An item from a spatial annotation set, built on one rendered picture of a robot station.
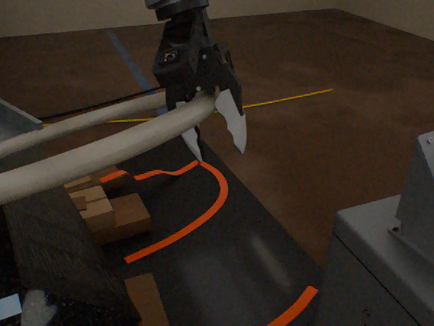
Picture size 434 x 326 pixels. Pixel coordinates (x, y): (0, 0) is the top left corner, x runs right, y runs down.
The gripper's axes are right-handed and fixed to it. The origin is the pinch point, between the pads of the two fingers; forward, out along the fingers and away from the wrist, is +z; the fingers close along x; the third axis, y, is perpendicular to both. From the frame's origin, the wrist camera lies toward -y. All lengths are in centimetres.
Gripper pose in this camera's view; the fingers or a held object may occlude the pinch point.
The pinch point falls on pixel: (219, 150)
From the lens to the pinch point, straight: 58.4
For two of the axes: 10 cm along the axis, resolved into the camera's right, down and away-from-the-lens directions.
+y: 2.4, -3.4, 9.1
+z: 2.8, 9.2, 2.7
